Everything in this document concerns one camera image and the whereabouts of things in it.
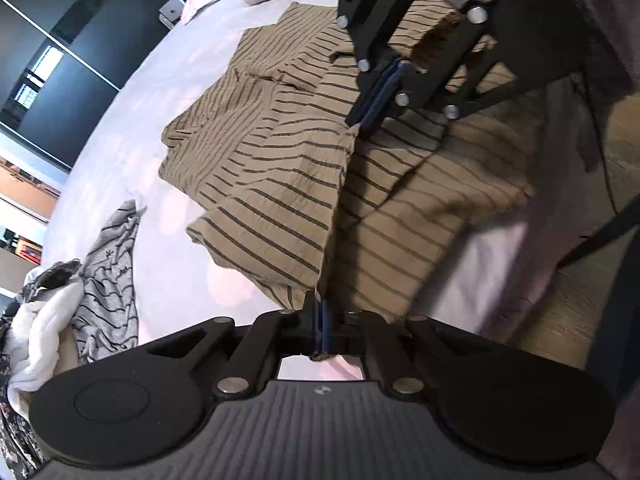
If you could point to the beige garment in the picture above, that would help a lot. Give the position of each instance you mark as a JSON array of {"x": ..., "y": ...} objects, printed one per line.
[{"x": 70, "y": 350}]

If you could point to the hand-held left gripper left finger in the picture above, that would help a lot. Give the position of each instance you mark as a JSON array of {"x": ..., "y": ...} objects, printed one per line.
[{"x": 316, "y": 325}]

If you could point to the brown striped shirt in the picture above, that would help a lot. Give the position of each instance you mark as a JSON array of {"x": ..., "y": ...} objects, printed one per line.
[{"x": 280, "y": 195}]

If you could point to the dark floral garment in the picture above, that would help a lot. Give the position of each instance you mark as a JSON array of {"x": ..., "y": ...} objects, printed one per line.
[{"x": 55, "y": 272}]

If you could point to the black sliding-door wardrobe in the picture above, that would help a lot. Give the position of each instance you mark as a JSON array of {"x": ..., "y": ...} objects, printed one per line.
[{"x": 75, "y": 60}]

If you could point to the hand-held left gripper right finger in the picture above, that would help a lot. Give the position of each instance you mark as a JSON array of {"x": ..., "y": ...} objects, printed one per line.
[{"x": 330, "y": 330}]

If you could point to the pale pink patterned pillow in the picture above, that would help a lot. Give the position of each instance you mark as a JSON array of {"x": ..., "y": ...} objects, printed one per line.
[{"x": 205, "y": 2}]

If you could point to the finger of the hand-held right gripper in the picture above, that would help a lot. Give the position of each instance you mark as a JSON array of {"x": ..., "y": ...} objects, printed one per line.
[
  {"x": 425, "y": 90},
  {"x": 375, "y": 10}
]

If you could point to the grey striped garment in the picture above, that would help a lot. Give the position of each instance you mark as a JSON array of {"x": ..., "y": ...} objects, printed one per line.
[{"x": 110, "y": 285}]

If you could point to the white garment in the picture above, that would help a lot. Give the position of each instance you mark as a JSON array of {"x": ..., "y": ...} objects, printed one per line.
[{"x": 45, "y": 320}]

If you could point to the white nightstand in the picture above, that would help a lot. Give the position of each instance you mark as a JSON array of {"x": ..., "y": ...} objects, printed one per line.
[{"x": 172, "y": 10}]

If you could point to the tan hallway door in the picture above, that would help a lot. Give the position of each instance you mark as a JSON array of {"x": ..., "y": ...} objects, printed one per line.
[{"x": 30, "y": 185}]

